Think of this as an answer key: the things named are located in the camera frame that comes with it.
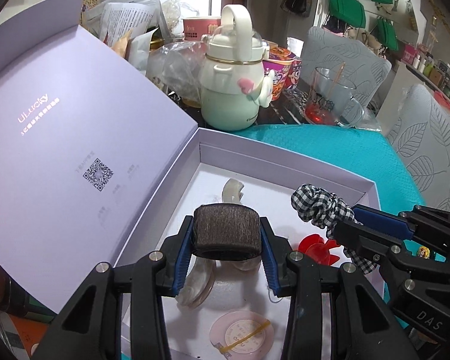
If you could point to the red hair clip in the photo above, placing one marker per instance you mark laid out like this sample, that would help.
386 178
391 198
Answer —
316 248

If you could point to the grey leaf chair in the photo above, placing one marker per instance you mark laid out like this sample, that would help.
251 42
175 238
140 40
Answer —
421 138
366 70

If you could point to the teal bubble mailer mat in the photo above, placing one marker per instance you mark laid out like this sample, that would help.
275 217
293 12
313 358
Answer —
362 152

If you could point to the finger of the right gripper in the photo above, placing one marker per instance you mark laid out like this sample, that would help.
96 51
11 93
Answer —
382 222
365 246

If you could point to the lavender gift box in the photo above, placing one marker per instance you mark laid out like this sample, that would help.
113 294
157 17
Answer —
98 167

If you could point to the black white gingham scrunchie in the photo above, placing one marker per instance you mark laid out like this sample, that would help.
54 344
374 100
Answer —
321 208

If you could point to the beige hair claw clip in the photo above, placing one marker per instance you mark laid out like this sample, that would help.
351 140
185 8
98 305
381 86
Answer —
232 192

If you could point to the purple instant noodle cup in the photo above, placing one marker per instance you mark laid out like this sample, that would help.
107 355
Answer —
279 61

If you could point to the pink white cup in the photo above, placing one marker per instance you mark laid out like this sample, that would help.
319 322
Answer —
195 27

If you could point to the green tote bag lower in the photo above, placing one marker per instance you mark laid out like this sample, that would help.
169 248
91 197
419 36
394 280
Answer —
386 34

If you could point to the brown hair roller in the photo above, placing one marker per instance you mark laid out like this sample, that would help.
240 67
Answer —
226 232

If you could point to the green tote bag left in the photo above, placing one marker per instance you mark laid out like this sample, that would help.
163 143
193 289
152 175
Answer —
351 12

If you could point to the white green kettle bottle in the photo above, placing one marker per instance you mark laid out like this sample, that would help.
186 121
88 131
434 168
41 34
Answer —
234 83

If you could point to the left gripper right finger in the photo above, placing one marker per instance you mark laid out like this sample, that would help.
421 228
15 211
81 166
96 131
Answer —
274 256

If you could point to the paper document bag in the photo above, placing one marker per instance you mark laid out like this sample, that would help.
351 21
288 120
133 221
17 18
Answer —
128 27

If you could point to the near grey leaf chair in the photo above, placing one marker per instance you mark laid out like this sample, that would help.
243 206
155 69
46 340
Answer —
421 138

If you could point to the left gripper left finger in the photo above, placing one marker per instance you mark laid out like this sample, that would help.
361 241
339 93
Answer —
177 250

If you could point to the far grey leaf chair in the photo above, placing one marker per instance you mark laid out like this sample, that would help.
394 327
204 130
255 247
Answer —
366 70

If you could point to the glass mug red drink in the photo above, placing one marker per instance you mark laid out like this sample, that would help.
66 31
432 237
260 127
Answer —
331 100

